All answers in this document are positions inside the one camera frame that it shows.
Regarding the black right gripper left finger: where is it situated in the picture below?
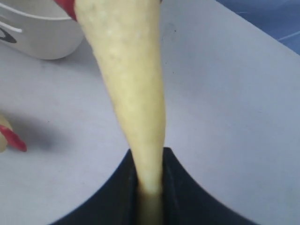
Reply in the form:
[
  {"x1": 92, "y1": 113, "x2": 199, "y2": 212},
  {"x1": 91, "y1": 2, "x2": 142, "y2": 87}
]
[{"x1": 55, "y1": 150, "x2": 137, "y2": 225}]

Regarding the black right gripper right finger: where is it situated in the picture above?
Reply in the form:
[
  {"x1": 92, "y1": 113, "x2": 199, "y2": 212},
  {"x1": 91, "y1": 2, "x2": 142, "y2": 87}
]
[{"x1": 163, "y1": 148, "x2": 255, "y2": 225}]

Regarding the cream bin with O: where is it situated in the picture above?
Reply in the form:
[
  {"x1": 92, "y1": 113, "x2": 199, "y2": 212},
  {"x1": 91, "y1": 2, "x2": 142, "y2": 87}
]
[{"x1": 0, "y1": 0, "x2": 84, "y2": 60}]

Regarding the white backdrop curtain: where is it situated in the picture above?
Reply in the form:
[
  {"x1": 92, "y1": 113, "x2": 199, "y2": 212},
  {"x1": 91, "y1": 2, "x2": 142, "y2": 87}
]
[{"x1": 210, "y1": 0, "x2": 300, "y2": 56}]

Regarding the whole rubber chicken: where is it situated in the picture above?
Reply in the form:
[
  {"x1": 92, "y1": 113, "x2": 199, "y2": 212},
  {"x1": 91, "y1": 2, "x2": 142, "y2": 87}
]
[
  {"x1": 57, "y1": 0, "x2": 166, "y2": 225},
  {"x1": 0, "y1": 115, "x2": 27, "y2": 153}
]

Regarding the whole rubber chicken front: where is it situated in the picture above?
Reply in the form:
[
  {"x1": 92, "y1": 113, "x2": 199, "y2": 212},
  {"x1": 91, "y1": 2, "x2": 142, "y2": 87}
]
[{"x1": 0, "y1": 115, "x2": 27, "y2": 153}]

